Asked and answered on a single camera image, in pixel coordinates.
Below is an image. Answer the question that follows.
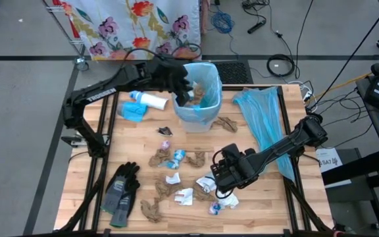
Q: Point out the translucent white trash bin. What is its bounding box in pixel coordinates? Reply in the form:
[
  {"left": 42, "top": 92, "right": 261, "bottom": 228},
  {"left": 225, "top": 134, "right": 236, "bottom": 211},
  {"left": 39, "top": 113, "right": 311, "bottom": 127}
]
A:
[{"left": 172, "top": 61, "right": 224, "bottom": 126}]

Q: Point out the black cable bundle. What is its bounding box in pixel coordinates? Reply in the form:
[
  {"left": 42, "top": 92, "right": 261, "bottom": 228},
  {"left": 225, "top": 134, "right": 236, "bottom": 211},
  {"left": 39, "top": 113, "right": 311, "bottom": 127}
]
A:
[{"left": 241, "top": 0, "right": 271, "bottom": 16}]

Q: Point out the white and grey package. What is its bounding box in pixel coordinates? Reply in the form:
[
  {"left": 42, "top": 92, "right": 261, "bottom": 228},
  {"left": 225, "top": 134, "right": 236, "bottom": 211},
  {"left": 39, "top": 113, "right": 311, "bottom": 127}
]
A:
[{"left": 195, "top": 174, "right": 217, "bottom": 194}]

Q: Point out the white power strip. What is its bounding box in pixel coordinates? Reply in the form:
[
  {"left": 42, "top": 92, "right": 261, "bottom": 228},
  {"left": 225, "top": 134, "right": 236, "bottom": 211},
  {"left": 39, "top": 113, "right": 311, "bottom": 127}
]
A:
[{"left": 288, "top": 80, "right": 314, "bottom": 103}]

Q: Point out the yellow extension cord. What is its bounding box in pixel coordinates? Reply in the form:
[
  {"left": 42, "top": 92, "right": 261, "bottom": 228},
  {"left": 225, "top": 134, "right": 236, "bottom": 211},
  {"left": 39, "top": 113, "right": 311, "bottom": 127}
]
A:
[{"left": 314, "top": 61, "right": 379, "bottom": 96}]

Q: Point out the floral print curtain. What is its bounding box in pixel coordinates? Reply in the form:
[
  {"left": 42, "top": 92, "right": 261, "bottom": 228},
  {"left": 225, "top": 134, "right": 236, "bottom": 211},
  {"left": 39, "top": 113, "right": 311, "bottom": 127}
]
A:
[{"left": 61, "top": 0, "right": 202, "bottom": 61}]

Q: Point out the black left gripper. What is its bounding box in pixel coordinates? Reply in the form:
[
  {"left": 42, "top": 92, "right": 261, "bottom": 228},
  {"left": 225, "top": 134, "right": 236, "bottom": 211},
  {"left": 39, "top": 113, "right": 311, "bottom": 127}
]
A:
[{"left": 145, "top": 56, "right": 196, "bottom": 107}]

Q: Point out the translucent blue trash bag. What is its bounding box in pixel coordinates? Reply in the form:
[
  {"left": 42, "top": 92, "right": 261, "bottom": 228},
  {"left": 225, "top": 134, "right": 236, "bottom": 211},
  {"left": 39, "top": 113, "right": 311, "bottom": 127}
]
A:
[{"left": 232, "top": 86, "right": 296, "bottom": 182}]

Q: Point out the white paper with red print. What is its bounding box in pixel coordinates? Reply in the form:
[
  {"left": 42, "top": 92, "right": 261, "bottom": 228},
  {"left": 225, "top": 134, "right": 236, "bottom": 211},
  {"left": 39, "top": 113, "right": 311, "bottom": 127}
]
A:
[{"left": 174, "top": 188, "right": 194, "bottom": 207}]

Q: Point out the metal rack on casters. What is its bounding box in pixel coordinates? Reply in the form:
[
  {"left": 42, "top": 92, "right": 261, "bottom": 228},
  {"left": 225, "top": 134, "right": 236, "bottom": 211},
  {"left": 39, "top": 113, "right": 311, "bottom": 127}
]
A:
[{"left": 43, "top": 0, "right": 90, "bottom": 72}]

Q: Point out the coiled black cable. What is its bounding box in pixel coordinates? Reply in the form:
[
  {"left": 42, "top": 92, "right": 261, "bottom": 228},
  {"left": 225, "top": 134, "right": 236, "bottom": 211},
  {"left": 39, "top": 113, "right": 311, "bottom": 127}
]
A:
[{"left": 266, "top": 53, "right": 296, "bottom": 78}]

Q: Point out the pink and blue wrapper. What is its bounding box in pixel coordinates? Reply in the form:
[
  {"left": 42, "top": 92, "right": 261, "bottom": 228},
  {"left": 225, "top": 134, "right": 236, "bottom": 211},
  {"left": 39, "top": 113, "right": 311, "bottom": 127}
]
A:
[{"left": 208, "top": 201, "right": 225, "bottom": 216}]

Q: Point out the white plastic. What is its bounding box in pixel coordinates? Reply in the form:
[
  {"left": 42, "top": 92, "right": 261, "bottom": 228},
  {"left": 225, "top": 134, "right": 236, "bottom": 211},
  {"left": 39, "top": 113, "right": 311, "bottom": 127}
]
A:
[{"left": 221, "top": 193, "right": 240, "bottom": 209}]

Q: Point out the tan cloth strip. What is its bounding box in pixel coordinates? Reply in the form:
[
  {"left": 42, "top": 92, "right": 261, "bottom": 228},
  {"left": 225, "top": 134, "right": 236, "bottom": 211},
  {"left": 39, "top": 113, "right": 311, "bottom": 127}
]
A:
[{"left": 201, "top": 0, "right": 211, "bottom": 36}]

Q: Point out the grey side desk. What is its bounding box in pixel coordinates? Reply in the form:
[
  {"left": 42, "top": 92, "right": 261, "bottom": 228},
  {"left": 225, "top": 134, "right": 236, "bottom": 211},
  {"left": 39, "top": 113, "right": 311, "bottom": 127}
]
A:
[{"left": 355, "top": 77, "right": 379, "bottom": 174}]

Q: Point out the coiled blue cable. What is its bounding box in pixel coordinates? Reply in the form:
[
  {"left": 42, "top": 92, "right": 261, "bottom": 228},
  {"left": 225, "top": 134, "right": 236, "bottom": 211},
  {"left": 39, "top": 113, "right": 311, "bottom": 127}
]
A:
[{"left": 211, "top": 11, "right": 240, "bottom": 57}]

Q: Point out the grey metal bracket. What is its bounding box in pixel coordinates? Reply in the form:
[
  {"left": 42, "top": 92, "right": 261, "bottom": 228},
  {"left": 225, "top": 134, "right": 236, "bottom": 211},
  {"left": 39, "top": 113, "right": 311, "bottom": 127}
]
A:
[{"left": 61, "top": 135, "right": 88, "bottom": 147}]

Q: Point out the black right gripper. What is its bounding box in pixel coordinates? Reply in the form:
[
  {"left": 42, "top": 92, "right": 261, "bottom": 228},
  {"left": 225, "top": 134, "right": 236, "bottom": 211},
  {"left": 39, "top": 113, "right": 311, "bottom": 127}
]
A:
[{"left": 211, "top": 143, "right": 263, "bottom": 195}]

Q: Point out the black grid floor mat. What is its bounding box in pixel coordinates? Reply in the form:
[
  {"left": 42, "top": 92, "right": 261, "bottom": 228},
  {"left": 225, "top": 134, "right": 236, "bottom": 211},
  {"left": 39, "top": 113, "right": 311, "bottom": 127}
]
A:
[{"left": 214, "top": 61, "right": 254, "bottom": 85}]

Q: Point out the black side cart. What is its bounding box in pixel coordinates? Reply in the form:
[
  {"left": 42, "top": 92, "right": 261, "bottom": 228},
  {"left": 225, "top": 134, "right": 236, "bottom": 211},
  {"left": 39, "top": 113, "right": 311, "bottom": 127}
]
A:
[{"left": 320, "top": 147, "right": 379, "bottom": 237}]

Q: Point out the long straight black cable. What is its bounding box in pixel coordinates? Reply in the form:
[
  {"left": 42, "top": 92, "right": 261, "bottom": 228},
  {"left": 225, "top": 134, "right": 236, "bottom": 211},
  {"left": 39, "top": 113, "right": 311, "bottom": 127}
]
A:
[{"left": 307, "top": 0, "right": 379, "bottom": 111}]

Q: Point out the grey and black work glove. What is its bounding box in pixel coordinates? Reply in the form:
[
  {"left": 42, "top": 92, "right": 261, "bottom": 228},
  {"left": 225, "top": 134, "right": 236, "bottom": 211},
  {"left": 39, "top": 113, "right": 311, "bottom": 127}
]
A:
[
  {"left": 109, "top": 180, "right": 141, "bottom": 228},
  {"left": 101, "top": 161, "right": 141, "bottom": 215}
]

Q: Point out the black power strip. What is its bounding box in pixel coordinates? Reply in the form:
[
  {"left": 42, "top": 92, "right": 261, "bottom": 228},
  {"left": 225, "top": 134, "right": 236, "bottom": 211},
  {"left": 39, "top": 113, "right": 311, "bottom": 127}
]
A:
[{"left": 247, "top": 20, "right": 267, "bottom": 35}]

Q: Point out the white paper sign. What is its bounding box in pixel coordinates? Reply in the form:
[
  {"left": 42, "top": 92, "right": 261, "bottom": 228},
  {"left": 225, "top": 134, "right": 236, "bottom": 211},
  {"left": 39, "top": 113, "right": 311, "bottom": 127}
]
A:
[{"left": 316, "top": 147, "right": 343, "bottom": 174}]

